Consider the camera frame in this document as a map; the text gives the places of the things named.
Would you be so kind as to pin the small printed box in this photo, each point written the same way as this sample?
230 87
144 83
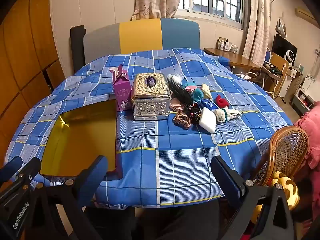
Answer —
228 46
221 43

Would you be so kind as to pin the cream fabric pouch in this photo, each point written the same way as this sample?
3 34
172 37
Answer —
207 90

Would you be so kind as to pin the purple carton box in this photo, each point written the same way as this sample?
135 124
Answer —
122 92

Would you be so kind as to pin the dark green bag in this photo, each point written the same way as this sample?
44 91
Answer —
273 70

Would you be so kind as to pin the pink cloth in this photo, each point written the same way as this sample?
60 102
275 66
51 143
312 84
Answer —
176 105

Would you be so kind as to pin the barred window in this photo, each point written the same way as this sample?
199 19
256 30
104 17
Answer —
215 0

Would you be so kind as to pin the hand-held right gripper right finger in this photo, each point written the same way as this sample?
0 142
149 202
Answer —
226 178

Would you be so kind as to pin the air conditioner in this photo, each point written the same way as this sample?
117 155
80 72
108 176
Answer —
305 14

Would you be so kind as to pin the white desk fan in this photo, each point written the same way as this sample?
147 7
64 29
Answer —
290 55

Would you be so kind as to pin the beige patterned curtain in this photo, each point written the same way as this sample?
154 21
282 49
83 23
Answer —
257 25
155 0

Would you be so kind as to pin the ornate silver tissue box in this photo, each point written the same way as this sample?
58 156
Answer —
150 105

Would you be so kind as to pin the black monitor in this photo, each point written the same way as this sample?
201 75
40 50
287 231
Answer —
282 45

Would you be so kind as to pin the gold tin tray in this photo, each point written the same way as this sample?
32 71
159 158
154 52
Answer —
80 140

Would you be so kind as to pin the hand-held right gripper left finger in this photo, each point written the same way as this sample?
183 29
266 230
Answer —
93 177

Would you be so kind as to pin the rattan chair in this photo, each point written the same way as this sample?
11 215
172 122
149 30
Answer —
290 150

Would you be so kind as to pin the black hair piece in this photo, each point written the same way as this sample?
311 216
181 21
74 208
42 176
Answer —
178 92

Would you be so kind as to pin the red fuzzy sock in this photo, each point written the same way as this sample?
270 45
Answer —
221 101

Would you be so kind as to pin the blue plaid bedsheet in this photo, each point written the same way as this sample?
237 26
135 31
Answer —
175 160

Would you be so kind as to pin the yellow plush toy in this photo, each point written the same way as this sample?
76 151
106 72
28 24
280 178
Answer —
285 182

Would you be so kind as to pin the blue packet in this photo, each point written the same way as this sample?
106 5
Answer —
208 104

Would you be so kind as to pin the white knit sock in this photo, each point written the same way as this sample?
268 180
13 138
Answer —
228 114

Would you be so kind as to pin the brown pink scrunchie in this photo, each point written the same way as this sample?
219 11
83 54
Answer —
182 120

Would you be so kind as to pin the wooden chair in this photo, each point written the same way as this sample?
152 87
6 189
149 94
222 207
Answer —
279 63

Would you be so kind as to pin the low storage shelf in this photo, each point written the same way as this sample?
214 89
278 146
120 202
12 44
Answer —
303 100

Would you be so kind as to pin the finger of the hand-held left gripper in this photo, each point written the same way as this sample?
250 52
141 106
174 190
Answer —
9 167
28 168

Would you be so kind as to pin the grey yellow blue headboard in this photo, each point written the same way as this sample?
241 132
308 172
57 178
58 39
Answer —
140 35

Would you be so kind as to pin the teal pink fuzzy sock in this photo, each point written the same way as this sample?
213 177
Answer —
191 85

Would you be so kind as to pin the black rolled mat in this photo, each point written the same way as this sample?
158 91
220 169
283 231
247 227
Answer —
77 47

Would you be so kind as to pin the wooden side desk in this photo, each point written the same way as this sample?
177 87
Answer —
235 60

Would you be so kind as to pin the pink garment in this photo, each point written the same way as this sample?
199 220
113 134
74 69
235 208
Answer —
311 130

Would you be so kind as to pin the white sponge pad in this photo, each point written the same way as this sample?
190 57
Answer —
207 118

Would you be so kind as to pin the wooden wardrobe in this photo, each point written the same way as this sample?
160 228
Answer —
25 55

